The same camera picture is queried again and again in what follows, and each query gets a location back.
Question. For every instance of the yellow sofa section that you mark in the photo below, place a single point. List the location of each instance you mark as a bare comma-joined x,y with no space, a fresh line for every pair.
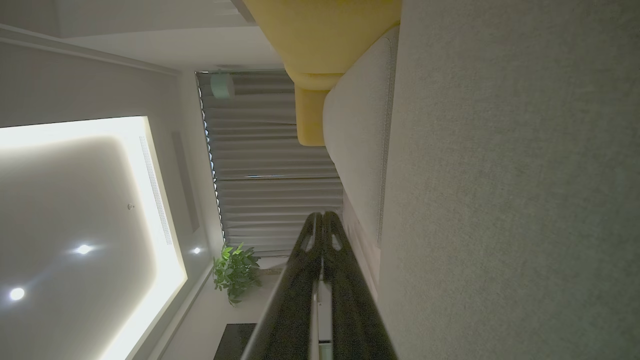
325,35

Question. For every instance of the black flat panel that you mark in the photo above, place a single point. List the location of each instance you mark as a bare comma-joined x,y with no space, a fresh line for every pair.
235,342

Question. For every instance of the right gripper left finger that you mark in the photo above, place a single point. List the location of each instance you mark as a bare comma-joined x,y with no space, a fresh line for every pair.
295,300

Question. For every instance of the pale green round device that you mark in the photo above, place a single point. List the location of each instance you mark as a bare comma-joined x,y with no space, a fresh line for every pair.
222,85

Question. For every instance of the grey pleated curtain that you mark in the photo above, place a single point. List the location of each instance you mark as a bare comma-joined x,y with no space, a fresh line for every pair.
270,190

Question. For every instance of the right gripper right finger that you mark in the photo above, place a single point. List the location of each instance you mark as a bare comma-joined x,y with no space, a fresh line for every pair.
352,310

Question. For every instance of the green potted plant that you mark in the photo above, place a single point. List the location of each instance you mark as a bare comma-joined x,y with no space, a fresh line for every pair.
235,272

